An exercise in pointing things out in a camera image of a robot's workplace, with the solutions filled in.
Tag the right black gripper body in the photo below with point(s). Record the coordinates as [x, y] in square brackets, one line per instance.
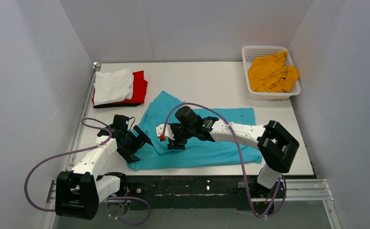
[175, 135]

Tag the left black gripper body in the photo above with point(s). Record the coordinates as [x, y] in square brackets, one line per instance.
[134, 142]

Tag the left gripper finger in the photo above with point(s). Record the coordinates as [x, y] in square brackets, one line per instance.
[128, 155]
[141, 137]

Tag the turquoise t shirt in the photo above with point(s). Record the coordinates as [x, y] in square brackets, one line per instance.
[197, 153]

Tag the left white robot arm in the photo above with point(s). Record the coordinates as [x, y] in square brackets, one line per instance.
[80, 190]

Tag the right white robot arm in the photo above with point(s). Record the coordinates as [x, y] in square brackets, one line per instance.
[276, 145]

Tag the black folded t shirt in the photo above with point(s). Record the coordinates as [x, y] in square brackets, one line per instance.
[111, 105]

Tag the red folded t shirt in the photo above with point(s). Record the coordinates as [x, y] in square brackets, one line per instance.
[139, 90]

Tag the white folded t shirt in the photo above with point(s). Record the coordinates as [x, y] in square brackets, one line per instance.
[113, 86]

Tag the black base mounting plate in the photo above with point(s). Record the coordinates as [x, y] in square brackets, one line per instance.
[185, 192]

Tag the yellow crumpled t shirt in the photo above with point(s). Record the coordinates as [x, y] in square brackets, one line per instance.
[270, 74]

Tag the white plastic basket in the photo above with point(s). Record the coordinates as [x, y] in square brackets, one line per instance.
[249, 54]

